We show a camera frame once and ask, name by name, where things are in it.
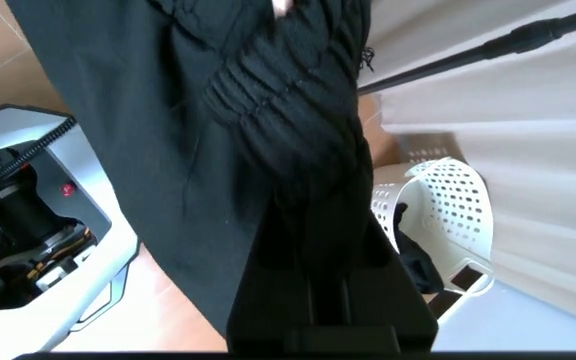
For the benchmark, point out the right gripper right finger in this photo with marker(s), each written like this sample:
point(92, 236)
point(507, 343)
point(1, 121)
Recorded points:
point(398, 310)

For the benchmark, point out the black clothes rack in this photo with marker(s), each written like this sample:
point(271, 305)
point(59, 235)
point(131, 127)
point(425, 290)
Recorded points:
point(518, 40)

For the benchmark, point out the black shorts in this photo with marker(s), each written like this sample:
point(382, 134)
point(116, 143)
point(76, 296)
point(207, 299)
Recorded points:
point(143, 125)

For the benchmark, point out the black heap of clothes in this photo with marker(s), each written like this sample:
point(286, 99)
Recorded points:
point(418, 265)

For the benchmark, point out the white laundry basket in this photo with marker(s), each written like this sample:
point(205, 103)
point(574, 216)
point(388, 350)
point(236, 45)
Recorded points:
point(458, 200)

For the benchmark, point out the beige curtain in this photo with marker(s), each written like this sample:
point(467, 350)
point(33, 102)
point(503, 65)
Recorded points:
point(543, 150)

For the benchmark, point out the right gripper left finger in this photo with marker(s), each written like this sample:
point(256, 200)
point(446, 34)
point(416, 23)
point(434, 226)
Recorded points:
point(258, 310)

